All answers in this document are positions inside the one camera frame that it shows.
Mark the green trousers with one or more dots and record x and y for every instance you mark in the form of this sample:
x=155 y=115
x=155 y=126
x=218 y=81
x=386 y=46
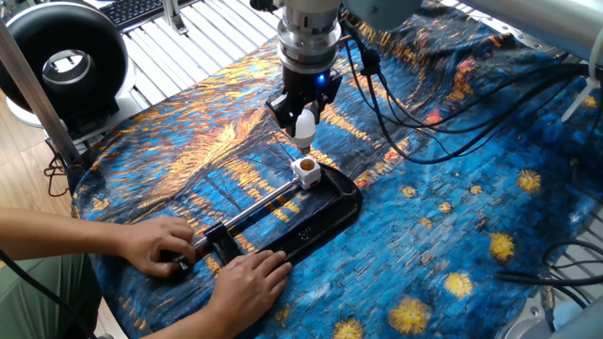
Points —
x=28 y=306

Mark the aluminium frame post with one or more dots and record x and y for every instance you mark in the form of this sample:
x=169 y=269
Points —
x=37 y=99

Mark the person's right hand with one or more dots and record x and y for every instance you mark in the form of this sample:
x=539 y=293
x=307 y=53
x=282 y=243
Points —
x=247 y=289

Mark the starry night painting cloth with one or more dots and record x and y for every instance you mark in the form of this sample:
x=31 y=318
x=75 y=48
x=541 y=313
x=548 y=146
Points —
x=424 y=198

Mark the white device base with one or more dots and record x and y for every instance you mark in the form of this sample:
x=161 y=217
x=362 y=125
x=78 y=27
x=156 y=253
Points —
x=126 y=99

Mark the person's right forearm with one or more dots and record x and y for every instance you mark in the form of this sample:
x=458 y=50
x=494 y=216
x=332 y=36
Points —
x=184 y=327

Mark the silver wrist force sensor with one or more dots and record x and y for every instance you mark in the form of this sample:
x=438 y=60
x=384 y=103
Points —
x=308 y=42

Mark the black C-clamp with silver screw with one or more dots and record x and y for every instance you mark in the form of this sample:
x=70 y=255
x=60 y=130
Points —
x=320 y=226

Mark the black computer keyboard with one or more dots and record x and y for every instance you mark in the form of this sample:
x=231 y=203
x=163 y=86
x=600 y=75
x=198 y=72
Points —
x=132 y=9

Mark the person's left hand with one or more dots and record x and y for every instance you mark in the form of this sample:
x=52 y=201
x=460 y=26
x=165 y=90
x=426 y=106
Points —
x=155 y=245

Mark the small aluminium bracket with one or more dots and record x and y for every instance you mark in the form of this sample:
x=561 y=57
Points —
x=172 y=16

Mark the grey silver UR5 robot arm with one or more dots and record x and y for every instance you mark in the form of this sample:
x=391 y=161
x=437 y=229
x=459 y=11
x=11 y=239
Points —
x=542 y=23

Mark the white lamp socket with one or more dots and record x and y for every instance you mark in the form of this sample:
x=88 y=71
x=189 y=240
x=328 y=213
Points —
x=306 y=176

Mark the person's left forearm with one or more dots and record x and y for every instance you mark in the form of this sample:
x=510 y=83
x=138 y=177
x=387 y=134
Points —
x=56 y=233

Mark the white light bulb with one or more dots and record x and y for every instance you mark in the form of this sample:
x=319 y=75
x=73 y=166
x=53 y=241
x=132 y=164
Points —
x=305 y=129

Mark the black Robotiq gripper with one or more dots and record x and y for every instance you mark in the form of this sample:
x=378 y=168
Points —
x=308 y=87

